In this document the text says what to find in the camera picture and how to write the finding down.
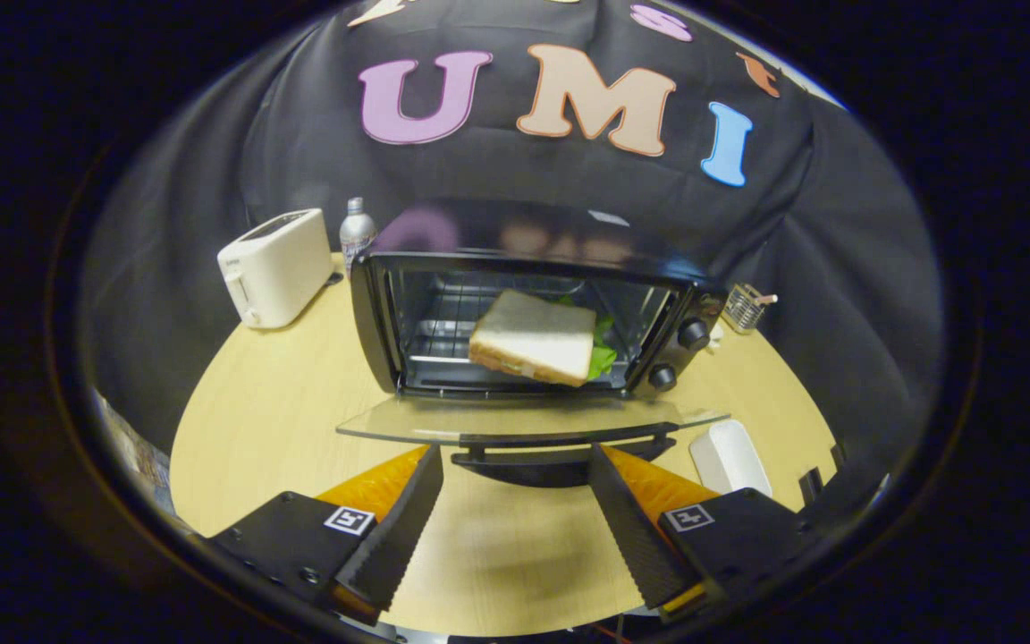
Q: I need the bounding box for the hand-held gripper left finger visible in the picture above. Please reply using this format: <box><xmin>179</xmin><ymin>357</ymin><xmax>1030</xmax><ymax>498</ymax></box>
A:
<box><xmin>209</xmin><ymin>445</ymin><xmax>445</xmax><ymax>626</ymax></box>

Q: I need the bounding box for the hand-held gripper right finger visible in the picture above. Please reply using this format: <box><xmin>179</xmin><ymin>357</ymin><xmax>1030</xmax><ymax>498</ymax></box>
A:
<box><xmin>587</xmin><ymin>444</ymin><xmax>825</xmax><ymax>623</ymax></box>

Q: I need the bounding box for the black toaster oven glass door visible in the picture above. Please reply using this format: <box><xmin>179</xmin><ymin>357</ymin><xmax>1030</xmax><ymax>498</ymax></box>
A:
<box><xmin>336</xmin><ymin>200</ymin><xmax>732</xmax><ymax>489</ymax></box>

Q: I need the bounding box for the white bread lettuce sandwich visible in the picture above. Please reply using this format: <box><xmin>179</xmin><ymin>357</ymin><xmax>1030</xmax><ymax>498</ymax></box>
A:
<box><xmin>468</xmin><ymin>288</ymin><xmax>620</xmax><ymax>388</ymax></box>

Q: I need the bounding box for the white slot toaster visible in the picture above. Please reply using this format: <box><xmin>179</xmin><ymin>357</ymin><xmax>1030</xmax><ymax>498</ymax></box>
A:
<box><xmin>216</xmin><ymin>208</ymin><xmax>335</xmax><ymax>330</ymax></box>

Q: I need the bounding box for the white sandwich holder tray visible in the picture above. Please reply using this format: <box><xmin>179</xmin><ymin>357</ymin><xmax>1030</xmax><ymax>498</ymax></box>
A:
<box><xmin>688</xmin><ymin>419</ymin><xmax>774</xmax><ymax>498</ymax></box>

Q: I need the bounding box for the silver bottle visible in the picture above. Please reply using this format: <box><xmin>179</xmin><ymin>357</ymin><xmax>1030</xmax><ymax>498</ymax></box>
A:
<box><xmin>339</xmin><ymin>198</ymin><xmax>378</xmax><ymax>274</ymax></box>

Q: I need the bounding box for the black backdrop cloth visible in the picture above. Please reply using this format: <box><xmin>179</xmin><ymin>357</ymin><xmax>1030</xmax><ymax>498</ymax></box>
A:
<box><xmin>77</xmin><ymin>0</ymin><xmax>945</xmax><ymax>502</ymax></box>

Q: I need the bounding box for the dark chair frame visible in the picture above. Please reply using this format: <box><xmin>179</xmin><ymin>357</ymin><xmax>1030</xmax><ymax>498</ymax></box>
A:
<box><xmin>798</xmin><ymin>440</ymin><xmax>848</xmax><ymax>507</ymax></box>

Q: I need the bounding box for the wire mesh basket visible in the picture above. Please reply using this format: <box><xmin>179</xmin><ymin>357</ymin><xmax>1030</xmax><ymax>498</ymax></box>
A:
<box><xmin>722</xmin><ymin>284</ymin><xmax>771</xmax><ymax>335</ymax></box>

